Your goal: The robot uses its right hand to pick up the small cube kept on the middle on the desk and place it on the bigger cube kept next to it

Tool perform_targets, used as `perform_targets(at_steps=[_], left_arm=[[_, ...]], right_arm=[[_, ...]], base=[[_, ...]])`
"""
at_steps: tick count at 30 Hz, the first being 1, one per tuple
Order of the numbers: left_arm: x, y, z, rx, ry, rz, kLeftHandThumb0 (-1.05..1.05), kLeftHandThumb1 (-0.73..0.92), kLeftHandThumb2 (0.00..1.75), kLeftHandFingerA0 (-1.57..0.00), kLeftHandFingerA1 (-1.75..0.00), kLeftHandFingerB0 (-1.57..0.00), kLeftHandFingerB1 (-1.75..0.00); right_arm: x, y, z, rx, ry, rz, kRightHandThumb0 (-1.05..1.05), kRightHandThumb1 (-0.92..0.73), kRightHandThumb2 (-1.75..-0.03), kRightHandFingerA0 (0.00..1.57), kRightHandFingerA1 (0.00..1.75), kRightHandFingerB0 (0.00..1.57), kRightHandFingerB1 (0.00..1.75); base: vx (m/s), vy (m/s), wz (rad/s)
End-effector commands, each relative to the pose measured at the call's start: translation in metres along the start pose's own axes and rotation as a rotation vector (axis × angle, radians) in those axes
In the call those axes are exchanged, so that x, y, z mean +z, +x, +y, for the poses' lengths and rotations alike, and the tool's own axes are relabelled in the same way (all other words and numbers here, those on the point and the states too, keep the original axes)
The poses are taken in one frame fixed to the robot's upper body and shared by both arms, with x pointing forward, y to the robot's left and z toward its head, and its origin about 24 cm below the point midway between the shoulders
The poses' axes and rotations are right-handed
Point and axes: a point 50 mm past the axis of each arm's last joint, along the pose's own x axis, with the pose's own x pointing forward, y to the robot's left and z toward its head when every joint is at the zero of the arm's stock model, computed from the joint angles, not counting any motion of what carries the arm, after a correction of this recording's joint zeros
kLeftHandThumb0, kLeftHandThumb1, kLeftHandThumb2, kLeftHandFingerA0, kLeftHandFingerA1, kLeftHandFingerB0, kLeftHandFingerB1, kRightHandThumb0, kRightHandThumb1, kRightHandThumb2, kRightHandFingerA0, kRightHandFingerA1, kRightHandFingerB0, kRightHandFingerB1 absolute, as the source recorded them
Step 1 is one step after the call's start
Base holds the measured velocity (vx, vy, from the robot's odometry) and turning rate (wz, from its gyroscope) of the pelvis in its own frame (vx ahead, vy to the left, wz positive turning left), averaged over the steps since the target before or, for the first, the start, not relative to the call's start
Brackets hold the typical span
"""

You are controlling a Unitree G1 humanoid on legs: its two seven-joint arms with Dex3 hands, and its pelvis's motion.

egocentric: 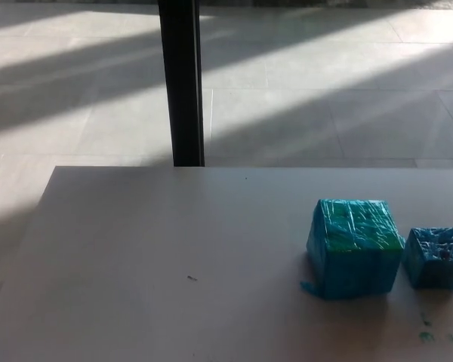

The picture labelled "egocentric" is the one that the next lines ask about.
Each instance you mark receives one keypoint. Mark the small blue cube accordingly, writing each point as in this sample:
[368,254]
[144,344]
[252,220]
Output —
[430,265]

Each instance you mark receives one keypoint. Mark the large blue wrapped cube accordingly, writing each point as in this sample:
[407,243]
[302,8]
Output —
[356,264]

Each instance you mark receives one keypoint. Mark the black vertical window frame post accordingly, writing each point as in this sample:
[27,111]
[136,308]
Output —
[181,83]

